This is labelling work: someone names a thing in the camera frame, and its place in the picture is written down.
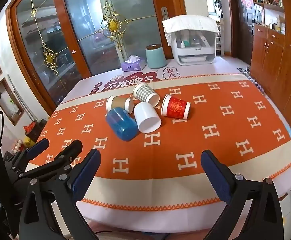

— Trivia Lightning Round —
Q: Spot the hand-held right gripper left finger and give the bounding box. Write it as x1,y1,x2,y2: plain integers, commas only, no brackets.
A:
19,149,101,233

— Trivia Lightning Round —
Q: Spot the purple tissue box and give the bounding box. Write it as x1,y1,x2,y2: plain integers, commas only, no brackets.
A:
122,55,147,72

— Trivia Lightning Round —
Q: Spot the white folded towel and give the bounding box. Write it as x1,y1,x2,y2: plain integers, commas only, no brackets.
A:
162,15,220,34

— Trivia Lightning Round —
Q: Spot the green checked paper cup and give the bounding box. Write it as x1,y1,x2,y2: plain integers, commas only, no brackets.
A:
133,82,160,107

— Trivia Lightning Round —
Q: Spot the red paper cup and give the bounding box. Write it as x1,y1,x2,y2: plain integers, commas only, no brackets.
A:
161,94,191,119

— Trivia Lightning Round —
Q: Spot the brown sleeved paper cup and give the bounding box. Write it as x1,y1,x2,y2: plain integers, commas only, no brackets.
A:
106,95,134,113

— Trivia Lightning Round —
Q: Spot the white countertop sterilizer cabinet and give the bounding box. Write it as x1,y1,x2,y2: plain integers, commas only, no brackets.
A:
169,29,217,66

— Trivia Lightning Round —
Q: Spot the orange patterned tablecloth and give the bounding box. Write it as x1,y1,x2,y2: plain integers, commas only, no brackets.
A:
25,73,291,212

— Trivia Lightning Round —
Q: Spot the dark entrance door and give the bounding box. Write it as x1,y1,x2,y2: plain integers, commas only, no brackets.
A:
237,0,254,64

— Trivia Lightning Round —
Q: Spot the teal canister with brown lid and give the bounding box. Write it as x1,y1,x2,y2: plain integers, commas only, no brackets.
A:
146,44,167,69

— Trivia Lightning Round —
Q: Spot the plain white cup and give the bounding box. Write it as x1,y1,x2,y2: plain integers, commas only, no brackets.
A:
134,102,161,133

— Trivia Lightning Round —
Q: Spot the wooden wall cabinet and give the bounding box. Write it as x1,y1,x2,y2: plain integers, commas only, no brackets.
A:
249,0,291,128

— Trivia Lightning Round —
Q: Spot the grey metal rod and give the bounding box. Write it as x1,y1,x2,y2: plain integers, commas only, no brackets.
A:
7,74,32,120

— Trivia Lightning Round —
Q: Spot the wooden framed glass sliding door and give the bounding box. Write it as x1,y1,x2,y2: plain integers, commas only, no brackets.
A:
7,0,91,108
52,0,187,77

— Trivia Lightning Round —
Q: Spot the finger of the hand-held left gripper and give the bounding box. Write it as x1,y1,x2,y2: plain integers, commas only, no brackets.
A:
10,138,50,171
17,140,84,178

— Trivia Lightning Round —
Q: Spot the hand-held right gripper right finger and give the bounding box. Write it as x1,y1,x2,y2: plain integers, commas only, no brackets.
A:
201,149,285,240

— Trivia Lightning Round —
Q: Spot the red toy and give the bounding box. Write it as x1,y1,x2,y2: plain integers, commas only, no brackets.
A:
23,122,37,133

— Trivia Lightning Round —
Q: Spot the translucent blue plastic cup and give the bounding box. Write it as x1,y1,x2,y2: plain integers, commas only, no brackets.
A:
105,107,139,141

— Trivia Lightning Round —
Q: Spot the large wooden wall niche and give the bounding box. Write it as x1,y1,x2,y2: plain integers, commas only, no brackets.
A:
0,77,25,126

